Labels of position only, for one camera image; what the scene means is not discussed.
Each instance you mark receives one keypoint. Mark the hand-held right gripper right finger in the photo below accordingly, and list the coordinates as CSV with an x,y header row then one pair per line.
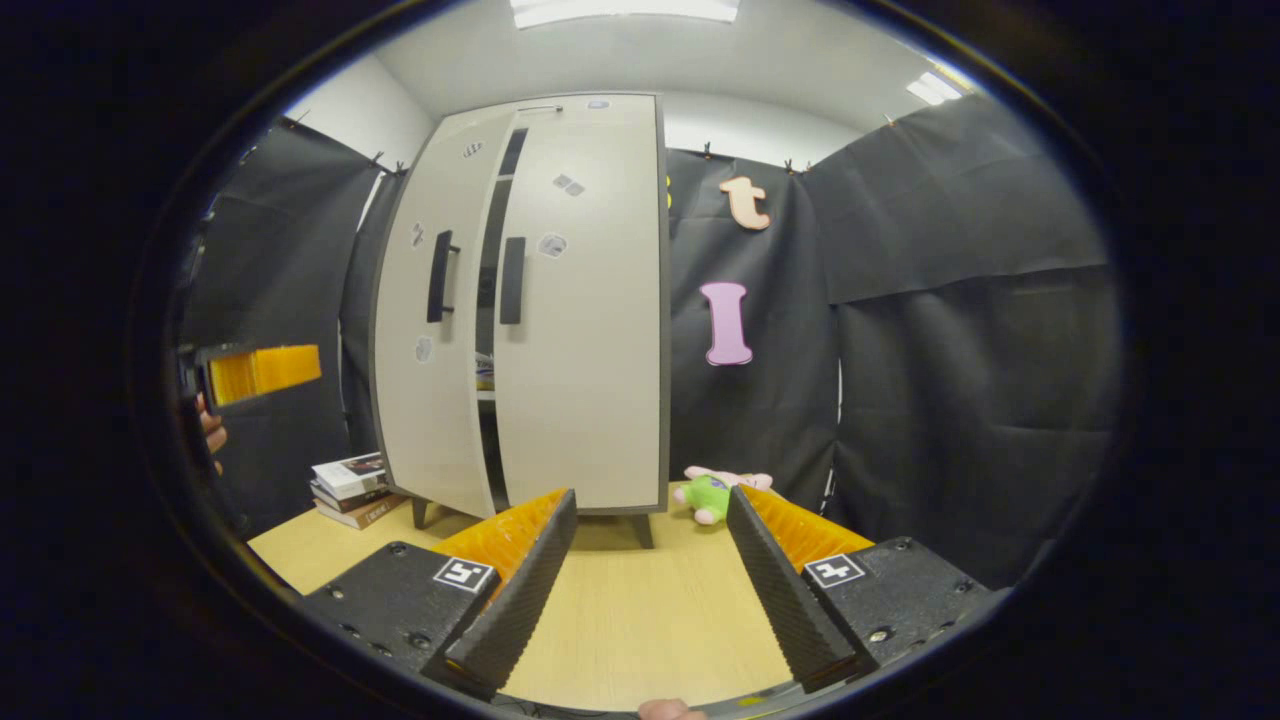
x,y
780,590

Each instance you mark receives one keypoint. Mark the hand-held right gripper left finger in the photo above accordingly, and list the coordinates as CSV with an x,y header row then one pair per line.
x,y
525,590

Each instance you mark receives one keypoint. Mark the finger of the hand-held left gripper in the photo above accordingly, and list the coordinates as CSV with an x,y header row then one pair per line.
x,y
265,372

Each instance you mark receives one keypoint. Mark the white shoe cabinet door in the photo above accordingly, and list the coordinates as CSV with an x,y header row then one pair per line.
x,y
430,420
590,350

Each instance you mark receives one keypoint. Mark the white shoe cabinet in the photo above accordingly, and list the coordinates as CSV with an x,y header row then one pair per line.
x,y
590,400

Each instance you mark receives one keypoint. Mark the green and pink plush toy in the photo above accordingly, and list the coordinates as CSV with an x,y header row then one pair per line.
x,y
712,492

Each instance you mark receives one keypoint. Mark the white cover book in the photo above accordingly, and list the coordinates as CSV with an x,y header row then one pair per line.
x,y
350,472

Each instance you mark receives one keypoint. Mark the dark cover book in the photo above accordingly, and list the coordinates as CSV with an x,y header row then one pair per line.
x,y
350,497

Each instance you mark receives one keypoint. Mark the black backdrop cloth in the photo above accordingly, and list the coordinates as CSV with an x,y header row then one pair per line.
x,y
980,400

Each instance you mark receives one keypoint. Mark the ceiling light panel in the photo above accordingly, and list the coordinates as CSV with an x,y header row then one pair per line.
x,y
625,10
935,88

